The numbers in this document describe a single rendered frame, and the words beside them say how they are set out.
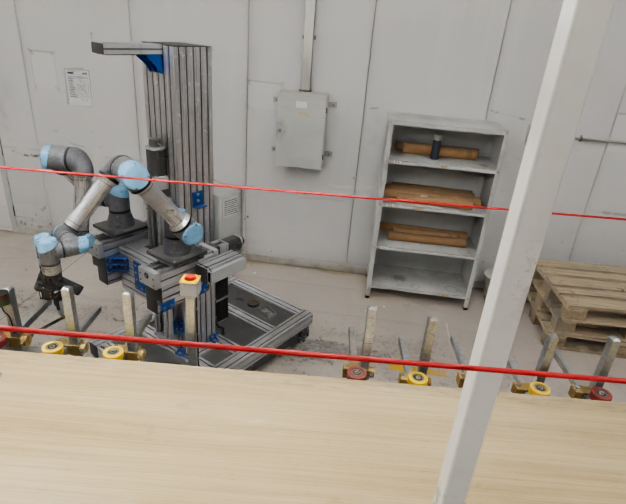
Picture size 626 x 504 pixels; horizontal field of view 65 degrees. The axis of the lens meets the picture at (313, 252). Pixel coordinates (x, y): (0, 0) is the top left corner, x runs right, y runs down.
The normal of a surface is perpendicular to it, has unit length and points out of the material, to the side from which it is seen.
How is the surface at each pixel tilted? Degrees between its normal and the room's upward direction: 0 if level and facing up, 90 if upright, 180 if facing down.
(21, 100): 90
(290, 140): 90
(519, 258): 90
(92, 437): 0
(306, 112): 90
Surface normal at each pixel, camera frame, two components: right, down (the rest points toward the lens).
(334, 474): 0.07, -0.90
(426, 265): -0.12, 0.42
